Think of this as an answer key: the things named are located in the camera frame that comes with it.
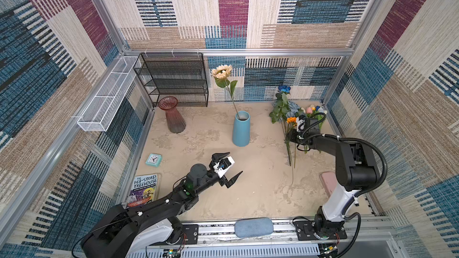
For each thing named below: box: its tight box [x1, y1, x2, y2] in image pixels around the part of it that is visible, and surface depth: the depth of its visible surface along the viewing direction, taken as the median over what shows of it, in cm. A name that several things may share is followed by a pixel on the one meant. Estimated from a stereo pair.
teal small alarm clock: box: [145, 152, 163, 168], surface depth 95 cm
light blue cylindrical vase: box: [232, 110, 251, 147], surface depth 90 cm
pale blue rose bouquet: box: [268, 92, 301, 125], surface depth 107 cm
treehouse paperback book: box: [126, 173, 158, 208], surface depth 86 cm
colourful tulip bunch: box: [305, 104, 328, 130], surface depth 114 cm
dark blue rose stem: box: [275, 85, 292, 112], surface depth 108 cm
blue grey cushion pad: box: [234, 217, 274, 238], surface depth 74 cm
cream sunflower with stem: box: [210, 64, 240, 119], surface depth 77 cm
